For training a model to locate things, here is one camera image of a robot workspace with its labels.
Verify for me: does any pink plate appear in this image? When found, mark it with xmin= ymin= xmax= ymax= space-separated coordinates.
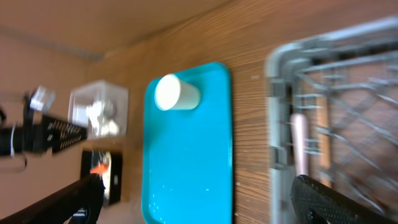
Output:
xmin=290 ymin=113 xmax=309 ymax=175

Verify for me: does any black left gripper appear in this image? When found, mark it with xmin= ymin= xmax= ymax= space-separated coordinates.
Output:
xmin=1 ymin=93 xmax=104 ymax=224

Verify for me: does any teal plastic tray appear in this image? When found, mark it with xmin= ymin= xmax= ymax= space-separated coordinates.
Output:
xmin=141 ymin=62 xmax=233 ymax=224

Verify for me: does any grey dishwasher rack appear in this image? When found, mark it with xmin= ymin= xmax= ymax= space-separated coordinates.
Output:
xmin=264 ymin=16 xmax=397 ymax=223

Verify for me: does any orange carrot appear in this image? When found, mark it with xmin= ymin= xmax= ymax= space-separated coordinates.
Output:
xmin=90 ymin=163 xmax=109 ymax=175

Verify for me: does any black food waste tray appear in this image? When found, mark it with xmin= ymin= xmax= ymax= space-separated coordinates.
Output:
xmin=80 ymin=150 xmax=123 ymax=207

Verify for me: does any wooden chopstick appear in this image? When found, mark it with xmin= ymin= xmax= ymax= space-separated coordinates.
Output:
xmin=317 ymin=96 xmax=333 ymax=187

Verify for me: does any white napkin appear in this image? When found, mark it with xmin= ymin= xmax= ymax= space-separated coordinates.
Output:
xmin=86 ymin=100 xmax=120 ymax=137

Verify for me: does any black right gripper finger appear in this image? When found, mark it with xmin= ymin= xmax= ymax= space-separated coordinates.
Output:
xmin=290 ymin=175 xmax=397 ymax=224

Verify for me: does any clear plastic bin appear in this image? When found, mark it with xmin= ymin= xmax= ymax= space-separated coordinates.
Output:
xmin=68 ymin=80 xmax=129 ymax=139

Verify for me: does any white paper cup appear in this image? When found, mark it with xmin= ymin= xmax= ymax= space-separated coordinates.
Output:
xmin=154 ymin=73 xmax=200 ymax=111

